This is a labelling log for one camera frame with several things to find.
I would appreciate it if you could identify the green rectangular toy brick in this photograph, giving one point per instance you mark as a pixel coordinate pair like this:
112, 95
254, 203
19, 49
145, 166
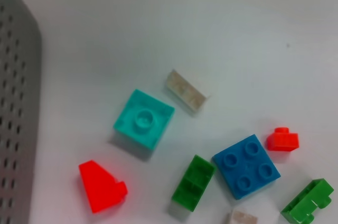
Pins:
194, 184

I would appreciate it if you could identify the blue square toy brick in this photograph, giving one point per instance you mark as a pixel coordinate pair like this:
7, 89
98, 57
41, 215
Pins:
245, 167

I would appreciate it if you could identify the small red brick with stud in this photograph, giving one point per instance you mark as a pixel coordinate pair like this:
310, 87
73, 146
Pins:
282, 140

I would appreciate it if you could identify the white toy brick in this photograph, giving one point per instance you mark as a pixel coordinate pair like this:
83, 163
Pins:
241, 218
186, 93

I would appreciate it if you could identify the green stepped toy brick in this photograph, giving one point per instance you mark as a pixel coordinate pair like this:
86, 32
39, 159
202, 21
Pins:
307, 203

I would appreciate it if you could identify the orange-red wedge toy block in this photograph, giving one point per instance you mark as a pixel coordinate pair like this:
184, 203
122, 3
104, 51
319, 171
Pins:
101, 187

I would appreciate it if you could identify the grey-green perforated storage bin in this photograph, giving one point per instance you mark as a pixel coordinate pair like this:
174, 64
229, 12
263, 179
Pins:
18, 102

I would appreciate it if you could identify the teal square toy plate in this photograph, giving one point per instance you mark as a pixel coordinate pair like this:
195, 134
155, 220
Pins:
144, 121

